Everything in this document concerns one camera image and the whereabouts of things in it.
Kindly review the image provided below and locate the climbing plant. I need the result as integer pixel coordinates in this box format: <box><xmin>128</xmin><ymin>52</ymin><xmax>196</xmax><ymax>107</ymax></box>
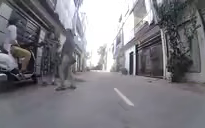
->
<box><xmin>152</xmin><ymin>0</ymin><xmax>202</xmax><ymax>83</ymax></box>

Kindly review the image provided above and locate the tree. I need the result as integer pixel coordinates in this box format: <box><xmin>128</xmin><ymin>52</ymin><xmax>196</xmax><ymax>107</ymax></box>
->
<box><xmin>95</xmin><ymin>44</ymin><xmax>108</xmax><ymax>71</ymax></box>

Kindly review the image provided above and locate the person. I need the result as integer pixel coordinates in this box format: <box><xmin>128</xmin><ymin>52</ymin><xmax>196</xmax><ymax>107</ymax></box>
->
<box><xmin>54</xmin><ymin>0</ymin><xmax>79</xmax><ymax>92</ymax></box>
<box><xmin>2</xmin><ymin>15</ymin><xmax>33</xmax><ymax>73</ymax></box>

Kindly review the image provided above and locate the motorbike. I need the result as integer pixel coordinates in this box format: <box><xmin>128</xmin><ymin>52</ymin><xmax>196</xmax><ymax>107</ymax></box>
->
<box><xmin>0</xmin><ymin>44</ymin><xmax>42</xmax><ymax>83</ymax></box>

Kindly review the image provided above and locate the building with metal shutters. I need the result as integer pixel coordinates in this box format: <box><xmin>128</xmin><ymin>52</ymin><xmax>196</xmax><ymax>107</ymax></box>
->
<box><xmin>0</xmin><ymin>0</ymin><xmax>92</xmax><ymax>85</ymax></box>

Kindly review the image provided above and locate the row of white buildings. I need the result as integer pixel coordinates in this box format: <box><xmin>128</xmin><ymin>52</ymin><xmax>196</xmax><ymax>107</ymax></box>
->
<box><xmin>107</xmin><ymin>0</ymin><xmax>148</xmax><ymax>76</ymax></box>

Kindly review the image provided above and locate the white building with dark gate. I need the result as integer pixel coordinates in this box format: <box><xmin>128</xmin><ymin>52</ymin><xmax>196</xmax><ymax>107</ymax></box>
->
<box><xmin>133</xmin><ymin>0</ymin><xmax>205</xmax><ymax>84</ymax></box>

